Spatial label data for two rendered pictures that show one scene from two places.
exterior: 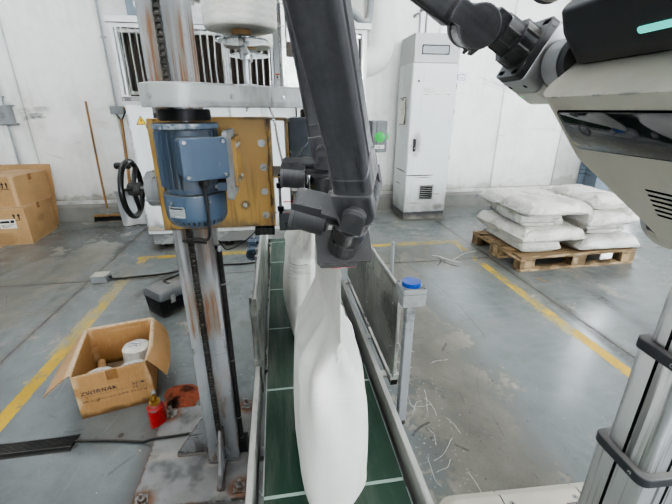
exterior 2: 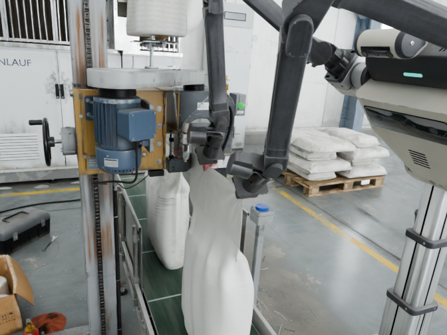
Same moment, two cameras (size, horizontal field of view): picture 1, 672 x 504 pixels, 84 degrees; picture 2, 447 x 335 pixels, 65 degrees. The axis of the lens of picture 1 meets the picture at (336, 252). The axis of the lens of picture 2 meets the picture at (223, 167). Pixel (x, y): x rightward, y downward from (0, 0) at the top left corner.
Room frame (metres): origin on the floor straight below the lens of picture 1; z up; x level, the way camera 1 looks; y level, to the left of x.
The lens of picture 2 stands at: (-0.26, 0.33, 1.48)
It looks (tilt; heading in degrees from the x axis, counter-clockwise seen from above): 18 degrees down; 344
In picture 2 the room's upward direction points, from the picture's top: 4 degrees clockwise
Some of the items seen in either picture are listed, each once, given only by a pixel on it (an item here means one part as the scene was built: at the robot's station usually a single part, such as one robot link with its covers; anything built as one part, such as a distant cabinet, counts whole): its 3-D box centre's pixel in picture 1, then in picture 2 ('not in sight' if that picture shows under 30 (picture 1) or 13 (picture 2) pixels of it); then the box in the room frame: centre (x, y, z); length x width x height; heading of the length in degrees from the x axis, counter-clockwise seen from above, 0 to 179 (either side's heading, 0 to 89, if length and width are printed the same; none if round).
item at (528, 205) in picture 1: (546, 204); (324, 143); (3.29, -1.90, 0.56); 0.66 x 0.42 x 0.15; 99
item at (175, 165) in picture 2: (291, 219); (175, 163); (1.13, 0.14, 1.04); 0.08 x 0.06 x 0.05; 99
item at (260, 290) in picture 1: (262, 286); (123, 218); (1.68, 0.37, 0.54); 1.05 x 0.02 x 0.41; 9
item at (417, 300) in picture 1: (410, 293); (261, 215); (1.07, -0.24, 0.81); 0.08 x 0.08 x 0.06; 9
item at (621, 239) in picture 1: (594, 238); (357, 169); (3.40, -2.49, 0.20); 0.67 x 0.43 x 0.15; 99
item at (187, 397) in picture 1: (180, 395); (47, 323); (1.49, 0.78, 0.02); 0.22 x 0.18 x 0.04; 9
